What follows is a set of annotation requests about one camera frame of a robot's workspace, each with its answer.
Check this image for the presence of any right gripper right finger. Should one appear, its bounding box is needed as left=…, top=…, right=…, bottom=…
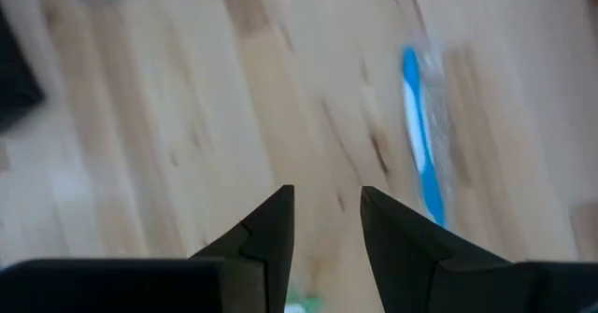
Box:
left=360, top=185, right=598, bottom=313

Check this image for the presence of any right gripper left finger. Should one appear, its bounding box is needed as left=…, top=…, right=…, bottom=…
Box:
left=0, top=184, right=296, bottom=313

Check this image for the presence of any clear toothbrush bundle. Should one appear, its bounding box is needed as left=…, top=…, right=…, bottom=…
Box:
left=400, top=36, right=457, bottom=230

